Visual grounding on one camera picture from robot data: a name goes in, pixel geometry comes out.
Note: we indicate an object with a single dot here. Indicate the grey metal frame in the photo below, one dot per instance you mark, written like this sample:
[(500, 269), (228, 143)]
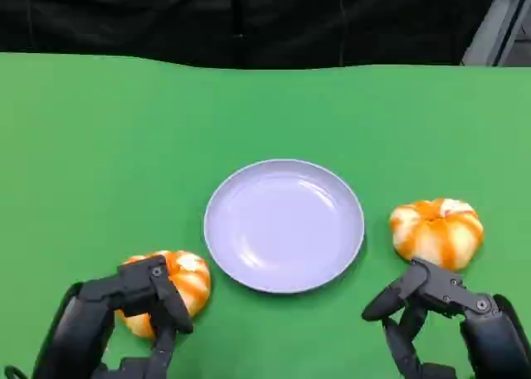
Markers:
[(493, 30)]

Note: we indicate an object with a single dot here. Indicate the lilac plate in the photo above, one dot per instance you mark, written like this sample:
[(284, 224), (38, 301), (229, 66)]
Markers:
[(286, 229)]

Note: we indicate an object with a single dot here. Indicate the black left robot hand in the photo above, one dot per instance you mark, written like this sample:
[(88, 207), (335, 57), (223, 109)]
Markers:
[(83, 325)]

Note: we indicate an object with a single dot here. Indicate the black backdrop curtain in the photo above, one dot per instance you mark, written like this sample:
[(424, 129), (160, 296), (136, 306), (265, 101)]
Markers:
[(249, 14)]

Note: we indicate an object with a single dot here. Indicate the green table cloth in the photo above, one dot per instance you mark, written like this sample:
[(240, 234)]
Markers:
[(124, 147)]

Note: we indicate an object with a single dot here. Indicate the orange and white bread roll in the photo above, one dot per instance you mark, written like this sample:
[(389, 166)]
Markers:
[(435, 234), (191, 277)]

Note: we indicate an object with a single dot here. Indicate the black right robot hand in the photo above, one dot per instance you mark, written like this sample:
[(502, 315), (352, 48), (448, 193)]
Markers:
[(489, 337)]

